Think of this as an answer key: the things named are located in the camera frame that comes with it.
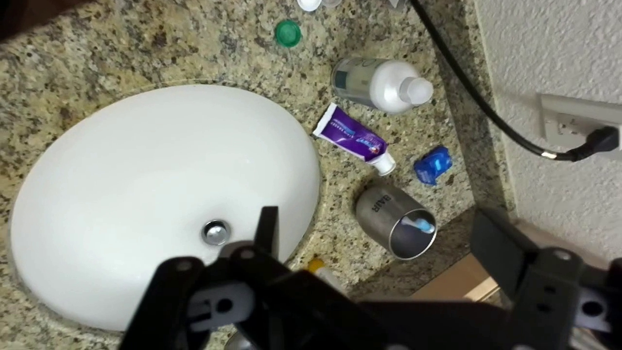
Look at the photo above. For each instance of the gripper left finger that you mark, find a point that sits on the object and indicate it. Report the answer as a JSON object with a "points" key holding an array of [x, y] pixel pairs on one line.
{"points": [[170, 301]]}

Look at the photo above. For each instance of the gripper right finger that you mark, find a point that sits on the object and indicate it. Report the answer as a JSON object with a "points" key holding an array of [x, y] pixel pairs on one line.
{"points": [[549, 291]]}

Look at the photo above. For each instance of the white oval sink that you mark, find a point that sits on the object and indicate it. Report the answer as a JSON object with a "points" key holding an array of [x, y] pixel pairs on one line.
{"points": [[160, 184]]}

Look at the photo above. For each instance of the white tube with yellow cap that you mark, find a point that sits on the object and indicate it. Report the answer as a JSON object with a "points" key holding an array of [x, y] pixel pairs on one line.
{"points": [[324, 274]]}

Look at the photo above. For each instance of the purple toothpaste tube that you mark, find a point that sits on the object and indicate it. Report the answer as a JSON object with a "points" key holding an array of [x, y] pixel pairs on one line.
{"points": [[350, 136]]}

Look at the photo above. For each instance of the blue white toothbrush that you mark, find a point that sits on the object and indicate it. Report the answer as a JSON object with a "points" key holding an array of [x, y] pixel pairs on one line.
{"points": [[420, 224]]}

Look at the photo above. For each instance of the blue floss container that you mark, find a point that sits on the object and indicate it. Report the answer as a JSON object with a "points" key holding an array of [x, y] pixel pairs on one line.
{"points": [[432, 165]]}

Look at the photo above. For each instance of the stainless steel cup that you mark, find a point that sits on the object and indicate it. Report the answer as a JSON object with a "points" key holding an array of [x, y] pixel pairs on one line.
{"points": [[384, 214]]}

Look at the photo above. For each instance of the white plastic bottle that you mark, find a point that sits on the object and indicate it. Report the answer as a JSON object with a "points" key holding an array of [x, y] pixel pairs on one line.
{"points": [[384, 85]]}

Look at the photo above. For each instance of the green round cap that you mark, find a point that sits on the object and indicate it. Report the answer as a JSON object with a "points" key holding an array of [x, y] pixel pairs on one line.
{"points": [[287, 33]]}

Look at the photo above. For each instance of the white round cap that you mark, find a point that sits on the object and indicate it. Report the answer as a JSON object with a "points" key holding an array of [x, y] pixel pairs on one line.
{"points": [[309, 4]]}

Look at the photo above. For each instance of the white wall socket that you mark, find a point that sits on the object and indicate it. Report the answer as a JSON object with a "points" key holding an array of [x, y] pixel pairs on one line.
{"points": [[563, 121]]}

